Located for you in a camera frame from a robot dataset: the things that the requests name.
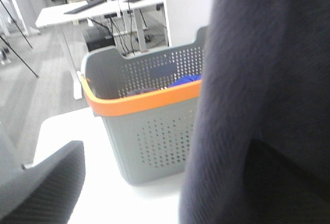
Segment blue cloth in basket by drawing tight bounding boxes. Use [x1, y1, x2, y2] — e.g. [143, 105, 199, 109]
[169, 75, 201, 87]

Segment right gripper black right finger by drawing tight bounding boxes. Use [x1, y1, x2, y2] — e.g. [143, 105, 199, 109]
[244, 139, 329, 203]

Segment black computer tower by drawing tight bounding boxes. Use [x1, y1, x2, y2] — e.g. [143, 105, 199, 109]
[84, 26, 116, 52]

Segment black keyboard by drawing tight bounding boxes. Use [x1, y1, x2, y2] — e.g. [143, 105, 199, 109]
[64, 0, 107, 14]

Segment black tripod leg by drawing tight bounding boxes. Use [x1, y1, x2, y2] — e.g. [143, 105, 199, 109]
[1, 0, 39, 78]

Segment grey basket with orange rim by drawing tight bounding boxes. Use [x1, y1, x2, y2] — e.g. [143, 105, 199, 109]
[81, 27, 207, 185]

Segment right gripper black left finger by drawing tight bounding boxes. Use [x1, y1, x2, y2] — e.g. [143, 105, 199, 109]
[1, 140, 86, 223]

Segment white office desk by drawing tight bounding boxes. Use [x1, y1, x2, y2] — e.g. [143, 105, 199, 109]
[35, 0, 168, 100]

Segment dark navy towel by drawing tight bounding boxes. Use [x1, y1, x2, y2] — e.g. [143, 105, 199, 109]
[178, 0, 329, 223]

